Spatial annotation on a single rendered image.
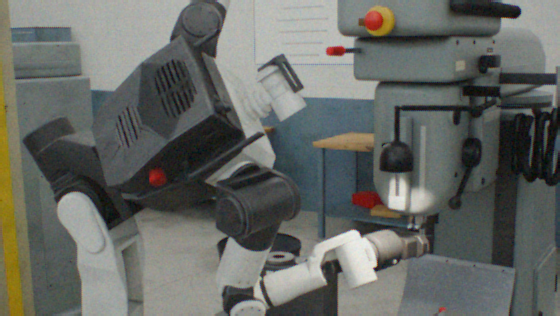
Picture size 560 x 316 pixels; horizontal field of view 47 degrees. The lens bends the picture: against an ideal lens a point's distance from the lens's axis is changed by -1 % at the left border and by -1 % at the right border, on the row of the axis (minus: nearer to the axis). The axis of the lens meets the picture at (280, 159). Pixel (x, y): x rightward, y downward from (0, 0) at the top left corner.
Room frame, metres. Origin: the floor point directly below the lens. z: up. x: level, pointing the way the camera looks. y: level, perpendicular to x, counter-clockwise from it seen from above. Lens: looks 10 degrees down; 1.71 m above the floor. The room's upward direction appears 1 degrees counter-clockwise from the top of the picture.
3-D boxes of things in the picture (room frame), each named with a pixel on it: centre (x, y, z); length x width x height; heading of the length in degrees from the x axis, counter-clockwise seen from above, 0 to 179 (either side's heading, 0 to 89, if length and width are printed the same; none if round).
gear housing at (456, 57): (1.58, -0.36, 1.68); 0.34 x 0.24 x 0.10; 146
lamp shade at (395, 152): (1.36, -0.25, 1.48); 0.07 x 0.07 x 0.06
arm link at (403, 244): (1.48, -0.27, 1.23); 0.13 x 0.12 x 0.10; 41
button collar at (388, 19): (1.35, -0.21, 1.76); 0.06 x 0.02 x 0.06; 56
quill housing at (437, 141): (1.55, -0.34, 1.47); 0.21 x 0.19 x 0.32; 56
